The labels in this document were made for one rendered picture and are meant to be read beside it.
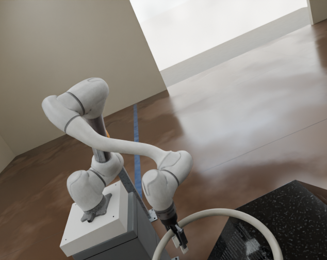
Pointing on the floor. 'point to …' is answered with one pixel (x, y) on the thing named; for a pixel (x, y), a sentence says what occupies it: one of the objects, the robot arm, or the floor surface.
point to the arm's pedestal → (128, 239)
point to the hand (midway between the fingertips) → (180, 244)
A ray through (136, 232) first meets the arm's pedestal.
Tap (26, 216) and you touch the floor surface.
